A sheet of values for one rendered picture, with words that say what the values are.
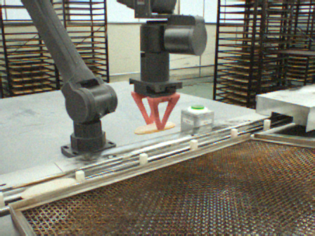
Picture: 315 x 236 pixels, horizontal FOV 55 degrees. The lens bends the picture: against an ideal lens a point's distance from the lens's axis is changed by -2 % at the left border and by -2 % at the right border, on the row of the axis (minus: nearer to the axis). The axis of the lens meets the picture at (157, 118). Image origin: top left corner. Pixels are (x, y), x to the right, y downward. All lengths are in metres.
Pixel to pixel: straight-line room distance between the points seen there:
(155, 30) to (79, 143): 0.34
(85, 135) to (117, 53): 4.85
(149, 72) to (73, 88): 0.21
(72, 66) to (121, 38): 4.87
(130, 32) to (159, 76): 5.11
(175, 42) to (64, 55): 0.31
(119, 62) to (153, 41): 5.04
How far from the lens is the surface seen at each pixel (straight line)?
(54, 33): 0.80
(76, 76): 0.74
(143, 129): 0.62
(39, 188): 0.58
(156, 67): 0.59
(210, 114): 0.89
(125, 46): 5.65
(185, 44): 0.54
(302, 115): 0.94
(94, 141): 0.76
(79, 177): 0.59
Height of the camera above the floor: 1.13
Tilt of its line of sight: 17 degrees down
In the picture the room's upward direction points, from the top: straight up
